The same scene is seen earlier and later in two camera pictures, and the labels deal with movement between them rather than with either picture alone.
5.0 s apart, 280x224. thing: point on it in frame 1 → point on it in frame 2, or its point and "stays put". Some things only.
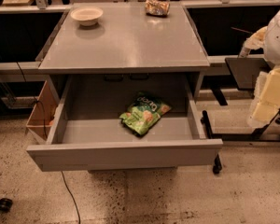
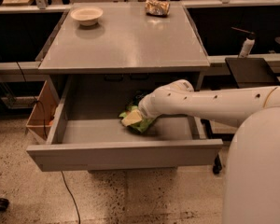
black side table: (245, 71) stays put
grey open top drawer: (86, 131) stays put
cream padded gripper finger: (272, 92) → (132, 118)
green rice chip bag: (143, 113) stays put
